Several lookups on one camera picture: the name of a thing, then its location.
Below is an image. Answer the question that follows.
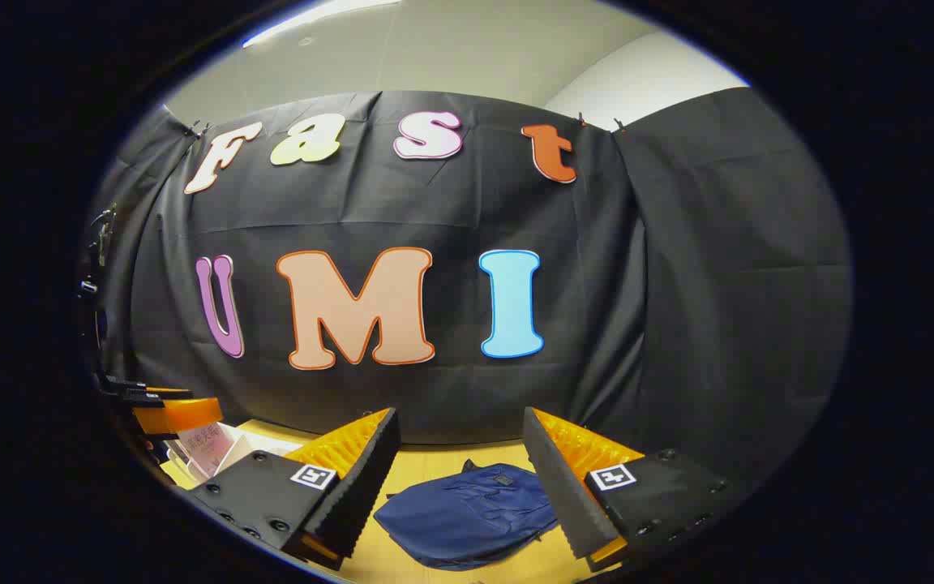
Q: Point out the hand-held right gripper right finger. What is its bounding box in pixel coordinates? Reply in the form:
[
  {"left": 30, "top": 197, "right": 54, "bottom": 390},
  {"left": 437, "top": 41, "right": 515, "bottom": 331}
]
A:
[{"left": 522, "top": 406, "right": 734, "bottom": 575}]

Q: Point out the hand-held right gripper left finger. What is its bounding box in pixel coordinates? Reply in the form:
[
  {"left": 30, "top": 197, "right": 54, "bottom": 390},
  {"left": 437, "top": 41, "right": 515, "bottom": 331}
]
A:
[{"left": 182, "top": 407, "right": 403, "bottom": 571}]

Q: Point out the pink-edged white book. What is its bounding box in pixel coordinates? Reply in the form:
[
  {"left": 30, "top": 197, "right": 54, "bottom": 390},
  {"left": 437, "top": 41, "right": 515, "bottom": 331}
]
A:
[{"left": 178, "top": 422, "right": 246, "bottom": 479}]

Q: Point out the white bookshelf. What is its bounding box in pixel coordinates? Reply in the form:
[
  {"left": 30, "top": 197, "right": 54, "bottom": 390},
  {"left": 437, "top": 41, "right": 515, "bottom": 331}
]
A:
[{"left": 161, "top": 426, "right": 307, "bottom": 489}]

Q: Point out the blue schoolbag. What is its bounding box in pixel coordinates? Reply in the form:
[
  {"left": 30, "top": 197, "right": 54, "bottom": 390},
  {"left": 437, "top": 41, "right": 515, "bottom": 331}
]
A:
[{"left": 373, "top": 459, "right": 559, "bottom": 571}]

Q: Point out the black backdrop cloth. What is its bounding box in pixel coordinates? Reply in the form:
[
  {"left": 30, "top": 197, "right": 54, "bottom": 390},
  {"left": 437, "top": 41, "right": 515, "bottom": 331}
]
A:
[{"left": 82, "top": 88, "right": 853, "bottom": 528}]

